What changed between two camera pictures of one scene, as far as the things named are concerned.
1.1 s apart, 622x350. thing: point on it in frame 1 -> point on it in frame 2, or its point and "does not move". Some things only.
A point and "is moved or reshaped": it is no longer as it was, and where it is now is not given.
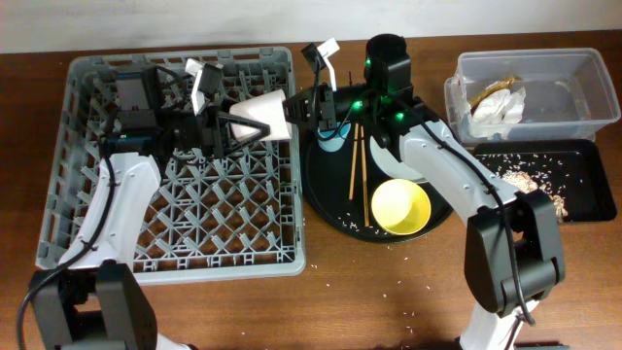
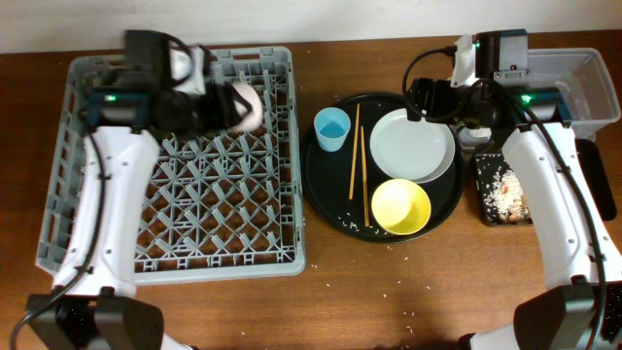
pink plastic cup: [266, 108] is moved or reshaped
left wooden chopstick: [354, 158] does not move
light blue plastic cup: [333, 140] does not move
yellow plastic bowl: [400, 206] does not move
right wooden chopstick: [364, 184] does not move
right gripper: [330, 118] -> [441, 89]
